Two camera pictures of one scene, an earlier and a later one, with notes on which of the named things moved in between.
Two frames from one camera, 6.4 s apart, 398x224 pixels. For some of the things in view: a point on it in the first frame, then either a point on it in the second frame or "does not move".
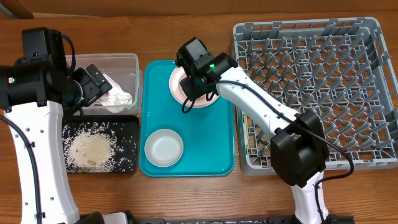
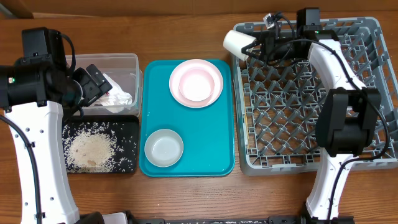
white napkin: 117,99 does not move
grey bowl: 163,147 does not move
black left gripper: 96,88 does not move
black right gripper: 186,85 to 267,46
